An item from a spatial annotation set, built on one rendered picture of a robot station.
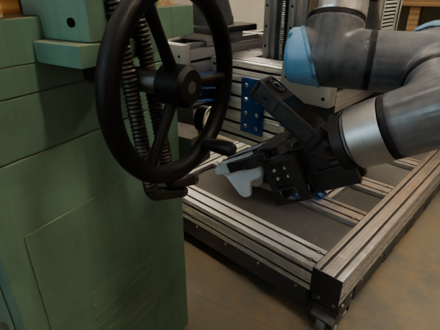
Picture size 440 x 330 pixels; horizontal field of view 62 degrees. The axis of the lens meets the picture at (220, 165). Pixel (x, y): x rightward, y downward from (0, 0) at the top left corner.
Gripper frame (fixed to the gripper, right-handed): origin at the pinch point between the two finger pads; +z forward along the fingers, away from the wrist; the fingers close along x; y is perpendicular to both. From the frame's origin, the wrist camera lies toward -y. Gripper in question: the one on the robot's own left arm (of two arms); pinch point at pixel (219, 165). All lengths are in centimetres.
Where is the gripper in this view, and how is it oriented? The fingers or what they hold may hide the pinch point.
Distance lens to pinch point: 56.0
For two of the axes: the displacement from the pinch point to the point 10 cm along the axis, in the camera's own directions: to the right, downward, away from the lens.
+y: 4.3, 8.9, 1.5
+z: -7.4, 2.5, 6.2
